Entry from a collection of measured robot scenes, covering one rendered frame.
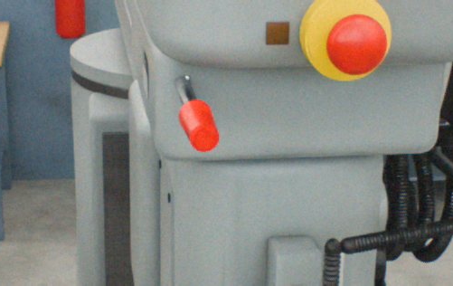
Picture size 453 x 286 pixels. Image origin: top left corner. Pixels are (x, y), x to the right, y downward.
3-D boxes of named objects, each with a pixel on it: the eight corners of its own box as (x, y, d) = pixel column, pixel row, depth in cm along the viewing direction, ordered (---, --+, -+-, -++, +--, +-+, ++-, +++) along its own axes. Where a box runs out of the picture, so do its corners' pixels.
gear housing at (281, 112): (444, 157, 83) (456, 41, 80) (155, 167, 79) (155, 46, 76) (341, 61, 114) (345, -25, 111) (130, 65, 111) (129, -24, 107)
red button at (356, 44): (389, 78, 64) (393, 17, 63) (329, 79, 64) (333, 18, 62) (374, 65, 67) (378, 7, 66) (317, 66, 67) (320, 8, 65)
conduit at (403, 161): (456, 288, 122) (473, 129, 116) (330, 295, 120) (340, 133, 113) (409, 229, 140) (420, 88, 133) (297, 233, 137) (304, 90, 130)
